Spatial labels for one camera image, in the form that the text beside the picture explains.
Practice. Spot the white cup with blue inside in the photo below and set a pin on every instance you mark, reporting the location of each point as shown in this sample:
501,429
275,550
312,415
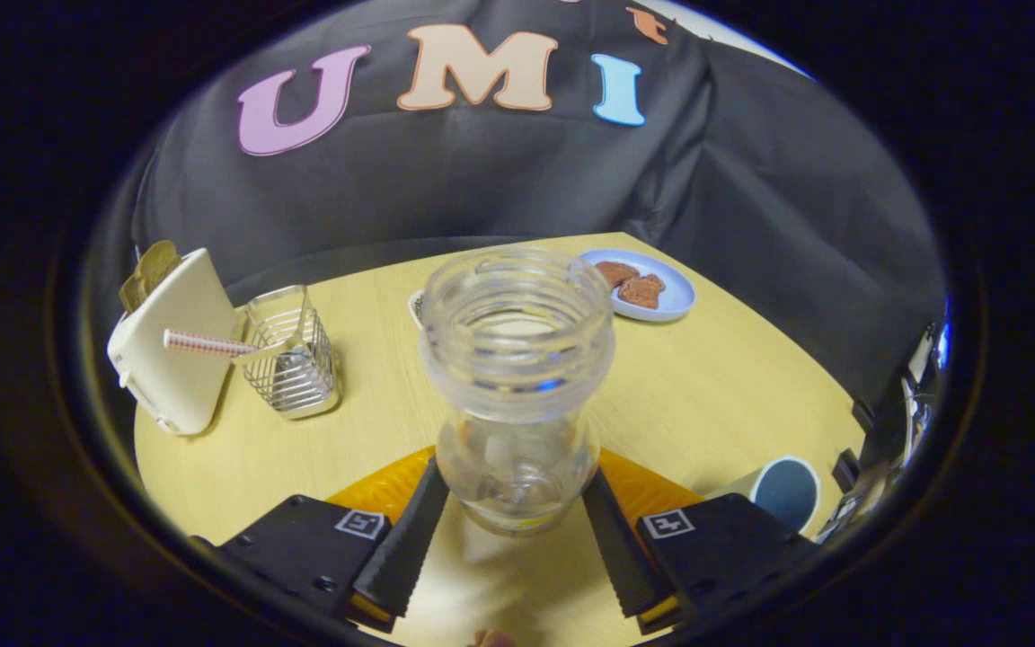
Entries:
787,494

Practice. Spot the brown toast slice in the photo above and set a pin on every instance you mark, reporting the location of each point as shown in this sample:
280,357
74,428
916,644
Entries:
154,270

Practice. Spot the light blue plate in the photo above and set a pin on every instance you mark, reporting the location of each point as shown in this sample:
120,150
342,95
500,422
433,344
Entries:
675,292

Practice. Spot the wooden table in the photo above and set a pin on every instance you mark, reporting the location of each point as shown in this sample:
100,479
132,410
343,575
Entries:
706,395

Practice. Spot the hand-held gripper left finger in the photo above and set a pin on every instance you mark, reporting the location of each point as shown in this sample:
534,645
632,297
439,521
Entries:
405,548

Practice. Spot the white divided bean tray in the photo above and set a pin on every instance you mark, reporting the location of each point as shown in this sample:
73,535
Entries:
416,307

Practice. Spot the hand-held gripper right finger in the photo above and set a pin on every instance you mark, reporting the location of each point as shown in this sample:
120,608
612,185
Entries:
630,557

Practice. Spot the white toaster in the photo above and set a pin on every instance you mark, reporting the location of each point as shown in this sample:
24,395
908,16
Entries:
176,377

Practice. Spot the brown cookie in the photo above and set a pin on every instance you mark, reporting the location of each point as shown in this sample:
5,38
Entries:
614,272
643,292

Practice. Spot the pink striped straw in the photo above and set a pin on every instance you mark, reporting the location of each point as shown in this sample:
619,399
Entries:
203,342

